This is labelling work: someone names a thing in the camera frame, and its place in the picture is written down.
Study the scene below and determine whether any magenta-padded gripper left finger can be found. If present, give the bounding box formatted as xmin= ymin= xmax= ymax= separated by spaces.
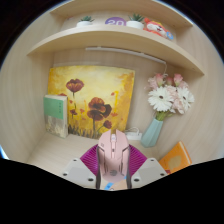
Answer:
xmin=61 ymin=143 xmax=101 ymax=190

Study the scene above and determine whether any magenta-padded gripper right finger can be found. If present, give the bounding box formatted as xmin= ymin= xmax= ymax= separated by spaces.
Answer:
xmin=125 ymin=143 xmax=169 ymax=190

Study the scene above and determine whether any pink computer mouse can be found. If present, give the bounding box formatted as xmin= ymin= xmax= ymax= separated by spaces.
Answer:
xmin=95 ymin=129 xmax=132 ymax=192

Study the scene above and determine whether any white power strip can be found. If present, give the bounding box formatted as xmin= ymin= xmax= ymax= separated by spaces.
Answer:
xmin=123 ymin=126 xmax=144 ymax=141

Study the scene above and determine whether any pale teal faceted vase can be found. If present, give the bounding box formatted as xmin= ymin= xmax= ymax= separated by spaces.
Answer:
xmin=140 ymin=117 xmax=165 ymax=149

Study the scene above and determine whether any orange book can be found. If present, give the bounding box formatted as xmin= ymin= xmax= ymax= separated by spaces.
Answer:
xmin=158 ymin=141 xmax=194 ymax=176

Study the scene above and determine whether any green and beige book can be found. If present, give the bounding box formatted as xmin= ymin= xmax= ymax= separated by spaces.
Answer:
xmin=43 ymin=94 xmax=69 ymax=139

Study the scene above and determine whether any pink and white flower bouquet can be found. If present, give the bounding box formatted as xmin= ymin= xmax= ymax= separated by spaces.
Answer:
xmin=145 ymin=73 xmax=196 ymax=122

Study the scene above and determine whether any yellow poppy flower painting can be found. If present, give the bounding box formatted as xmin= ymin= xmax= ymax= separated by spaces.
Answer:
xmin=47 ymin=65 xmax=136 ymax=140

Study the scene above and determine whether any white light bar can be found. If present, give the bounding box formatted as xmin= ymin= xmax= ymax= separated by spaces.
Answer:
xmin=85 ymin=46 xmax=168 ymax=65

